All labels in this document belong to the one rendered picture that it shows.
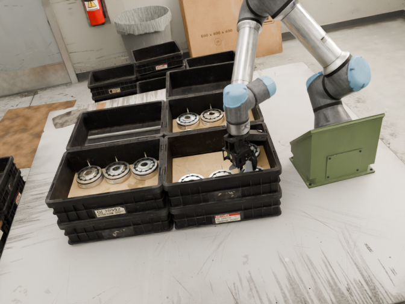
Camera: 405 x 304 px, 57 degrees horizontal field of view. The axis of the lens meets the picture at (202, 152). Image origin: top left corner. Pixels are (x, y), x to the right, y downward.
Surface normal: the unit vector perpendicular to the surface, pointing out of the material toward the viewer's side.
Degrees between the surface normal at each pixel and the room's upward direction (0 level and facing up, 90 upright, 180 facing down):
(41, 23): 90
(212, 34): 76
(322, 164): 90
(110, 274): 0
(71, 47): 90
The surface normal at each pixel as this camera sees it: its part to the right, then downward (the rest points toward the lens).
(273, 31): 0.09, 0.36
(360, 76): 0.52, -0.14
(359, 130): 0.20, 0.57
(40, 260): -0.14, -0.79
